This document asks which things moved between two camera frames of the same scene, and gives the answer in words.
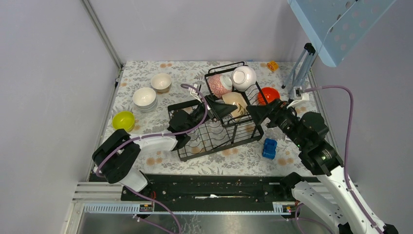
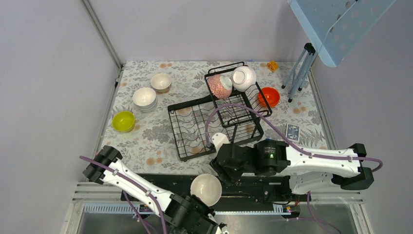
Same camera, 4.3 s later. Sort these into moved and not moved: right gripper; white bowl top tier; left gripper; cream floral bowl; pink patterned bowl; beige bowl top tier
Moved: right gripper; beige bowl top tier; left gripper
Not moved: white bowl top tier; pink patterned bowl; cream floral bowl
